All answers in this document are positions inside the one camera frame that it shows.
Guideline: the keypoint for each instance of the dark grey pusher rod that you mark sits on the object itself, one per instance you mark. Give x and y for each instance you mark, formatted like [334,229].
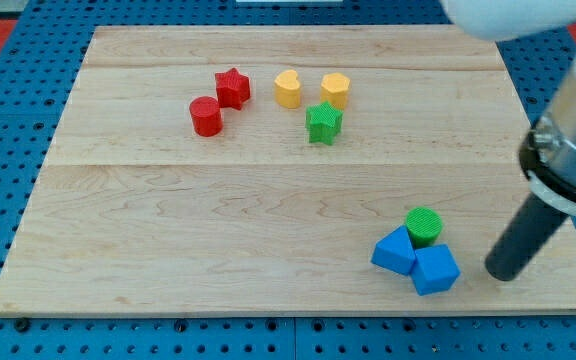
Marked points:
[531,227]

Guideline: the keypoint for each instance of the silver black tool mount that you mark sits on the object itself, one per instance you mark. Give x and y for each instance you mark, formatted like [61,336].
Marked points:
[547,155]

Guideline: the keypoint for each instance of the blue cube block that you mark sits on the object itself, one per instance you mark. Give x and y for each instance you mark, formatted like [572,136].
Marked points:
[435,269]

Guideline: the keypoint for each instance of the blue triangle block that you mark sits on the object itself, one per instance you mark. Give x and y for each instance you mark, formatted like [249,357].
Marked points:
[395,252]

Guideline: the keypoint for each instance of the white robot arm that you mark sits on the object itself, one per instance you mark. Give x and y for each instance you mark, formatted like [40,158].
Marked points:
[500,20]

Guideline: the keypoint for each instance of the green cylinder block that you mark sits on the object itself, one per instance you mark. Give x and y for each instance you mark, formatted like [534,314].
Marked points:
[424,226]

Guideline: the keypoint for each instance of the green star block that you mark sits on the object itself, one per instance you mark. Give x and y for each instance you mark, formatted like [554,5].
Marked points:
[323,123]

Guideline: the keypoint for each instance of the yellow pentagon block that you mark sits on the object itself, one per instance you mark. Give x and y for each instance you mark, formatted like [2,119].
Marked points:
[334,88]

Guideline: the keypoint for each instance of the yellow heart block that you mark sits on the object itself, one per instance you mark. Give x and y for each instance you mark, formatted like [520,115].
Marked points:
[287,89]

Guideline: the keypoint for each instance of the red star block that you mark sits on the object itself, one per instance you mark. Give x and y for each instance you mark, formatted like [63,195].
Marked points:
[232,89]

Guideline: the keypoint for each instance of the red cylinder block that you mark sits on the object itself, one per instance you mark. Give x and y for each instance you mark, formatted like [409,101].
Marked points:
[206,116]

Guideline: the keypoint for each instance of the wooden board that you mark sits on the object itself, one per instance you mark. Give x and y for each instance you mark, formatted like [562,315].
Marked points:
[135,215]

